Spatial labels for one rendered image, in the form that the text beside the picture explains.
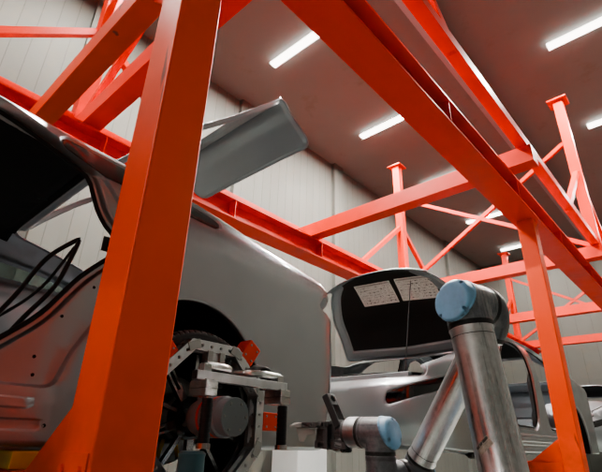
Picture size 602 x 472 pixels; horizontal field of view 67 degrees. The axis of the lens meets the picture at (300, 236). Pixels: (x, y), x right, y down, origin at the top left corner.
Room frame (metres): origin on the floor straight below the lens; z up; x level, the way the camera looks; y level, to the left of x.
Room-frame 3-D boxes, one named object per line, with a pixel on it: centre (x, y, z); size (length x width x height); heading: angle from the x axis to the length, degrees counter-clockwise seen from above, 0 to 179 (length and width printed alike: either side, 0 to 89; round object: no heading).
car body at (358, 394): (6.02, -2.14, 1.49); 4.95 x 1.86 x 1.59; 137
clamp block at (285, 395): (1.79, 0.07, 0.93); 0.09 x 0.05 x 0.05; 47
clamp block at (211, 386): (1.54, 0.30, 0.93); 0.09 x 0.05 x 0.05; 47
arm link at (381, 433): (1.49, -0.25, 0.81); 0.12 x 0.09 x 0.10; 47
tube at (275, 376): (1.80, 0.18, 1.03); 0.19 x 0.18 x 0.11; 47
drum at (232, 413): (1.76, 0.28, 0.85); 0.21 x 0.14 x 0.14; 47
